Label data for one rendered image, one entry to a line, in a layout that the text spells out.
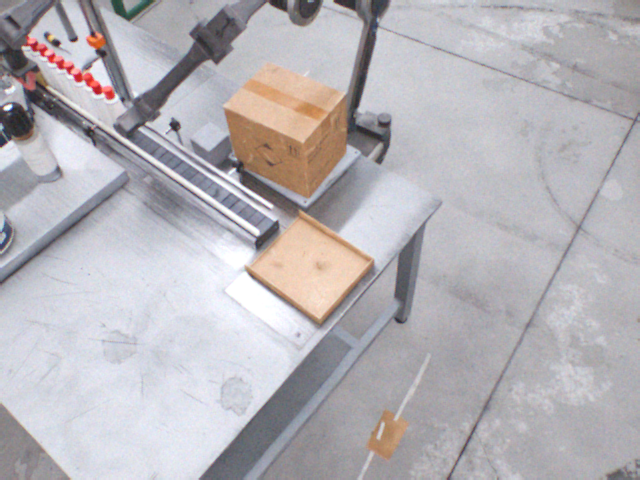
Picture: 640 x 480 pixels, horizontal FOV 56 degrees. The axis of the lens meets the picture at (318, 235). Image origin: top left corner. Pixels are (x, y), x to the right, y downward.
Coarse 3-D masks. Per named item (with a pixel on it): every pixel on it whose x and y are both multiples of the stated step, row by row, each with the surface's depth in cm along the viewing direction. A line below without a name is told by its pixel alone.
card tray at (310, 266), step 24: (288, 240) 190; (312, 240) 190; (336, 240) 189; (264, 264) 186; (288, 264) 185; (312, 264) 185; (336, 264) 184; (360, 264) 184; (288, 288) 180; (312, 288) 180; (336, 288) 180; (312, 312) 171
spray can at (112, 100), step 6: (102, 90) 197; (108, 90) 197; (108, 96) 198; (114, 96) 199; (108, 102) 199; (114, 102) 200; (120, 102) 202; (108, 108) 202; (114, 108) 201; (120, 108) 203; (114, 114) 203; (120, 114) 204; (114, 120) 206
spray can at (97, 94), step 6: (90, 84) 199; (96, 84) 199; (96, 90) 199; (96, 96) 201; (102, 96) 201; (96, 102) 203; (102, 102) 203; (102, 108) 205; (102, 114) 207; (108, 114) 207; (108, 120) 209; (108, 126) 212
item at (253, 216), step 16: (144, 144) 210; (160, 144) 210; (144, 160) 207; (160, 160) 206; (176, 160) 205; (192, 176) 201; (192, 192) 197; (208, 192) 197; (224, 192) 197; (240, 208) 192; (256, 208) 192; (256, 224) 189; (272, 224) 188
